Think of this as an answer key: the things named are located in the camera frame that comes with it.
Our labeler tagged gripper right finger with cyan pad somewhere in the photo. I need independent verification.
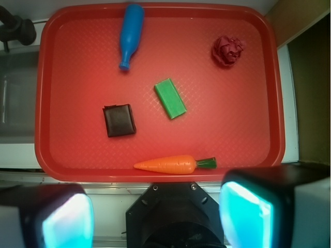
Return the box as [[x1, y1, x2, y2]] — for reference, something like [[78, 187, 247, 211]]
[[219, 165, 330, 247]]

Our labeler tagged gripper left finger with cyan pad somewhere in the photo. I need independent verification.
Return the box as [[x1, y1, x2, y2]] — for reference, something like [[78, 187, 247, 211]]
[[1, 184, 94, 247]]

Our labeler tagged black square wallet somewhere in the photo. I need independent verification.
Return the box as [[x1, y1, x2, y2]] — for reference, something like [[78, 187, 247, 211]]
[[102, 104, 137, 137]]

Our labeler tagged orange toy carrot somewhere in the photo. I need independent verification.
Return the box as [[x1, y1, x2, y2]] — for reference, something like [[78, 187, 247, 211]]
[[133, 155, 217, 175]]

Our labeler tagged red plastic tray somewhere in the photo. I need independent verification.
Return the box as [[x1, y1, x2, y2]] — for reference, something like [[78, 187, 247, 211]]
[[35, 3, 285, 182]]

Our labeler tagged grey metal sink basin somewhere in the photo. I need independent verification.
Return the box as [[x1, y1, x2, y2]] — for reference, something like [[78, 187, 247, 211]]
[[1, 51, 39, 144]]

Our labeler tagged green rectangular block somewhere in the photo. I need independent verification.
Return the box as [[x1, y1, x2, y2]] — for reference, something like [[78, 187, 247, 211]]
[[154, 79, 187, 119]]

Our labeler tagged crumpled red paper ball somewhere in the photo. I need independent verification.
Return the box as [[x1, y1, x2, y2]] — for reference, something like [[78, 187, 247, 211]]
[[212, 35, 246, 67]]

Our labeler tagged black clamp knob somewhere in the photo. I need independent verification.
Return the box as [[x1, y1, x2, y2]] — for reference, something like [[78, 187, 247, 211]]
[[1, 6, 37, 53]]

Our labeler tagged blue plastic bottle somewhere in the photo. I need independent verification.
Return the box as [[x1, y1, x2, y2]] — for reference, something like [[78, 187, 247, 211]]
[[119, 4, 144, 71]]

